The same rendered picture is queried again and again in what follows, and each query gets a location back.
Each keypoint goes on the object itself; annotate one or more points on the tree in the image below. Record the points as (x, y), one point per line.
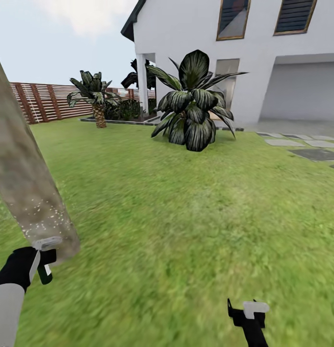
(26, 186)

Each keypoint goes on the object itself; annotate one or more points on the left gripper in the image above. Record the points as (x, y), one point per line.
(48, 257)

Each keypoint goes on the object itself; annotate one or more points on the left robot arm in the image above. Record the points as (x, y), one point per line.
(15, 277)

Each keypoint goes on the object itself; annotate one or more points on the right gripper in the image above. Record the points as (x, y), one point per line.
(240, 319)

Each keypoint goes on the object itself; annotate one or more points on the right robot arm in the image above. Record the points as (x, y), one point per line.
(251, 319)

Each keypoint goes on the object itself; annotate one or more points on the pesticide atomizer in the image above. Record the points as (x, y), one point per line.
(45, 274)

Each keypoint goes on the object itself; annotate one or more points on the fixed window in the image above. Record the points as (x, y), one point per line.
(227, 85)

